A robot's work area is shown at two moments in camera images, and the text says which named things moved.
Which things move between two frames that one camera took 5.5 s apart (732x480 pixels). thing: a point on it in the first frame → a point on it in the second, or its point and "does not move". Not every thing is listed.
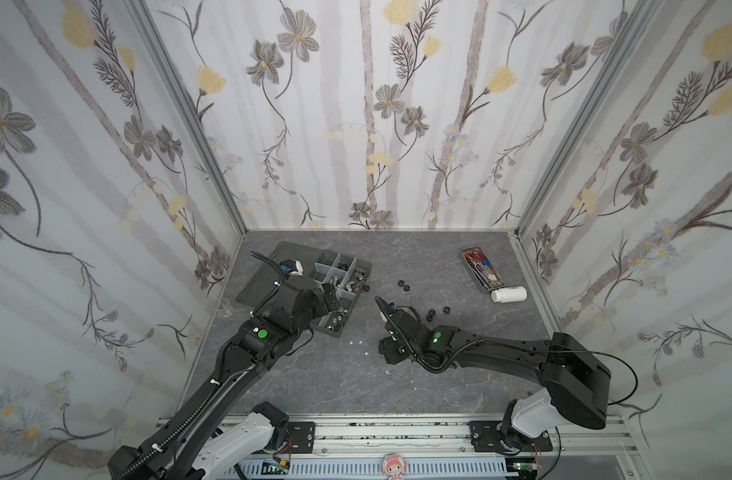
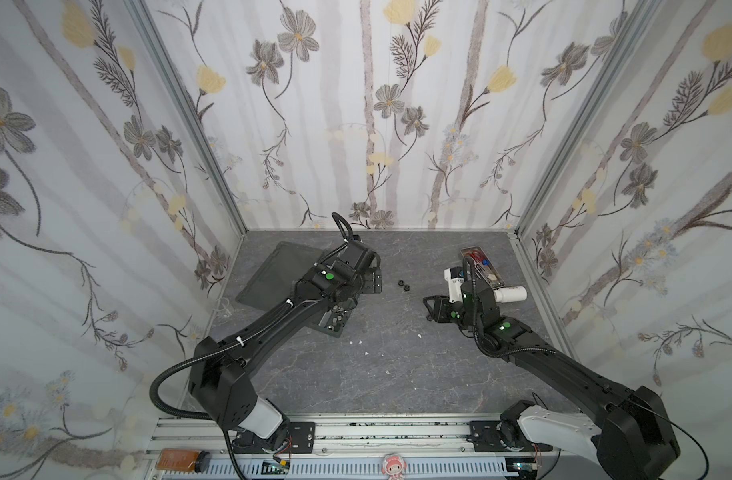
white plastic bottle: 509,294 does not move
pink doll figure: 394,466 does not move
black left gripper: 324,308 → 374,284
